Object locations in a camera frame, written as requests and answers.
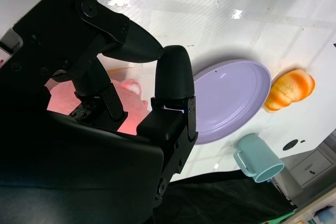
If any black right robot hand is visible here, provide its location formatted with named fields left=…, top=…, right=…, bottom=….
left=0, top=0, right=199, bottom=224

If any pink plush doll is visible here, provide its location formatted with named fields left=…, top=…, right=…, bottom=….
left=44, top=78, right=151, bottom=136

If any purple plate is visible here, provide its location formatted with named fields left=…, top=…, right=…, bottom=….
left=193, top=59, right=272, bottom=146

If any black cloth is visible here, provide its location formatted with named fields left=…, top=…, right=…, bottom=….
left=146, top=169, right=298, bottom=224

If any teal plastic mug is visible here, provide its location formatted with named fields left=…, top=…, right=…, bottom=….
left=233, top=133, right=286, bottom=184

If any black table grommet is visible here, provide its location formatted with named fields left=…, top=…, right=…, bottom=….
left=282, top=139, right=299, bottom=151

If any green cloth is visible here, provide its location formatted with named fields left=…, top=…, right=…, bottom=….
left=258, top=209, right=298, bottom=224

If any orange white pumpkin toy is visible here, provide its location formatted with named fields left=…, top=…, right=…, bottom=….
left=263, top=68, right=316, bottom=113

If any grey cabinet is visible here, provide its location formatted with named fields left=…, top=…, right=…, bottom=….
left=270, top=134, right=336, bottom=209

